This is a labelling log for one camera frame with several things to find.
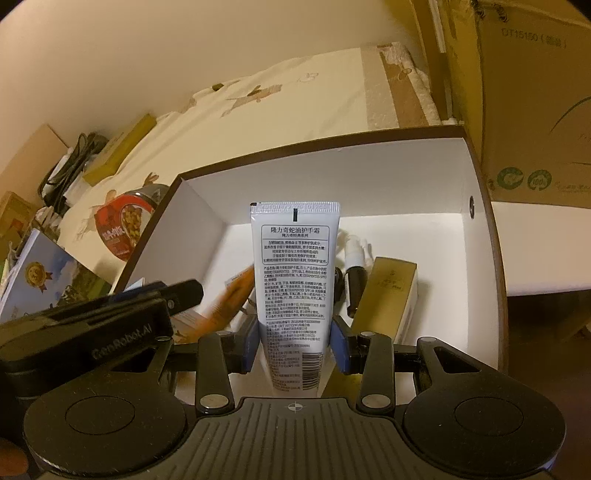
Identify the cardboard sheet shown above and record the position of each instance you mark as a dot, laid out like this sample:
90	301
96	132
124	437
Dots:
27	157

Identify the olive flat box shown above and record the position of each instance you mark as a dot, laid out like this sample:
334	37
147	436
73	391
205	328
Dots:
120	147

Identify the orange packet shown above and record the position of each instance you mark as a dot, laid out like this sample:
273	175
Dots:
231	297

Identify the cream printed bedsheet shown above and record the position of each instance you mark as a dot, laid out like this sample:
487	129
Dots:
277	115

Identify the blue printed carton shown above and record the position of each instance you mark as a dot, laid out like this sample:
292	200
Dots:
41	277

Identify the brown box with white inside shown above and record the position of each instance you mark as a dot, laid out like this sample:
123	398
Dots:
406	184

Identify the person's left hand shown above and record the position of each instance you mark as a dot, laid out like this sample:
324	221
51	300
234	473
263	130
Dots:
11	459

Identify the white hand cream tube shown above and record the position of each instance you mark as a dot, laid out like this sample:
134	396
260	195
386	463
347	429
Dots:
295	277

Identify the small cardboard box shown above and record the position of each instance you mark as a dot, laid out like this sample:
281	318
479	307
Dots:
16	210

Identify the red round snack tin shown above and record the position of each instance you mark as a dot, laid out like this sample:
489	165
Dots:
122	226

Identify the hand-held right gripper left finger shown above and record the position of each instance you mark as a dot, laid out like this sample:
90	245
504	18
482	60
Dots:
249	344

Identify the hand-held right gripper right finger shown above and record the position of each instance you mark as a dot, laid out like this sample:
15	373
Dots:
339	346

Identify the tall cardboard panel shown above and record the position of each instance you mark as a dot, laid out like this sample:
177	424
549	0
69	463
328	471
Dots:
434	55

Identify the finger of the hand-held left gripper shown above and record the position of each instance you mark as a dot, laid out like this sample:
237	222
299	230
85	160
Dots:
184	293

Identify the gold carton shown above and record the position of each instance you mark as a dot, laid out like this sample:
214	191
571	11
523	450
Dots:
385	300

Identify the large cardboard box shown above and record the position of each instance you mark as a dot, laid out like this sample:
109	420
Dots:
535	101

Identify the dark bottle with white pump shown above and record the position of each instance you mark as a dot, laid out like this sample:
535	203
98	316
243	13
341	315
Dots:
356	281

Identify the white wooden side table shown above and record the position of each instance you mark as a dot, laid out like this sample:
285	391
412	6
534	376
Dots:
545	249

